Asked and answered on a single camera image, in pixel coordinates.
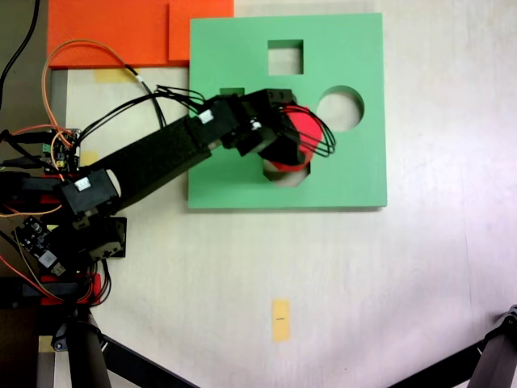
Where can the green shape sorting board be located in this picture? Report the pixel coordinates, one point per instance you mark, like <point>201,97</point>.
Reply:
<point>226,190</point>

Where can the yellow tape with black mark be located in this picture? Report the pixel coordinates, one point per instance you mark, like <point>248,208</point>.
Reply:
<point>280,329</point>

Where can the black converter circuit board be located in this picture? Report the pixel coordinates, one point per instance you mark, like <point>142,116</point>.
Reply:
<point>34,234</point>

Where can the yellow masking tape strip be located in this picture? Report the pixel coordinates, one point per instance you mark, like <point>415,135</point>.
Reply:
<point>89,157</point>
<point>109,75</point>

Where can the red octagonal pillar block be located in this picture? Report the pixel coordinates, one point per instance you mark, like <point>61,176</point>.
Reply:
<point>307,123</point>

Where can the red and black table clamp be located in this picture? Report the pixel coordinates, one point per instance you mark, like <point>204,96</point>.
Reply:
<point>32,184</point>
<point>96,283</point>

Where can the orange flat block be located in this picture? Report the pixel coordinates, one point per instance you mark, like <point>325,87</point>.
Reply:
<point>113,32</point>

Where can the black tripod leg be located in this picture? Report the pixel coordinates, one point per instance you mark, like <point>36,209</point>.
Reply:
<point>497,355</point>
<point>87,355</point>

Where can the green circuit board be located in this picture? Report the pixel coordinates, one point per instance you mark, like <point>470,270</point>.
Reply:
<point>60,151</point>

